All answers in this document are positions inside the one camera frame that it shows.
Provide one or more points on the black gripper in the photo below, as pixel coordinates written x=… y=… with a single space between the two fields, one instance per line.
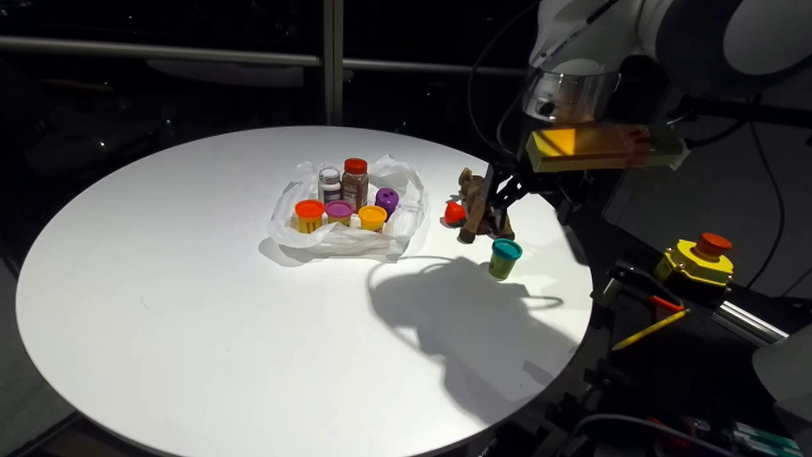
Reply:
x=518 y=183

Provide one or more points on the brown plush moose toy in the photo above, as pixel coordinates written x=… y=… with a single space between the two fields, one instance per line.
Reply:
x=473 y=213

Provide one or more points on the dough tub teal lid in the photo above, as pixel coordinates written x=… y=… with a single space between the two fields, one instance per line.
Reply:
x=505 y=257

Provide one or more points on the purple dough tub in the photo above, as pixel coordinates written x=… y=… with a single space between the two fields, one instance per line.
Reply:
x=386 y=200

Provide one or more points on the dough tub yellow lid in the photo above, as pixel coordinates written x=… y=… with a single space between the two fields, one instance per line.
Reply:
x=373 y=218

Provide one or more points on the brown spice jar red lid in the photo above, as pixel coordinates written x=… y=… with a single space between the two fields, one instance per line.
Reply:
x=357 y=181

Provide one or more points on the silver cap jar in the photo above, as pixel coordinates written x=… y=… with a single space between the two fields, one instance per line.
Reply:
x=329 y=181

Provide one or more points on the dough tub red-orange lid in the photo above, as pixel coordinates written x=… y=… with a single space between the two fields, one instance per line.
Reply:
x=308 y=215

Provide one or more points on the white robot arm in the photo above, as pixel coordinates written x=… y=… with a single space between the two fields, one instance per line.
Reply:
x=661 y=42

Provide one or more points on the yellow pencil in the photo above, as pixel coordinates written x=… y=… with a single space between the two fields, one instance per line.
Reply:
x=650 y=332

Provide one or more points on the yellow emergency stop red button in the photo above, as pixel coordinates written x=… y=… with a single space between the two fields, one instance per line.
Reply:
x=698 y=257

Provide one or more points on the silver metal cylinder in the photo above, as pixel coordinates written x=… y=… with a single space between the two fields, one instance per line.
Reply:
x=749 y=320

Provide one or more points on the horizontal metal railing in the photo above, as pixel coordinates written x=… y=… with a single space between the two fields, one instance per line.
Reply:
x=127 y=51

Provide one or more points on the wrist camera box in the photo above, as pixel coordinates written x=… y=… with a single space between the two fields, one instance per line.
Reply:
x=605 y=145

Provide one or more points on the grey metal post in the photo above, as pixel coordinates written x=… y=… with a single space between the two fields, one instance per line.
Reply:
x=334 y=78

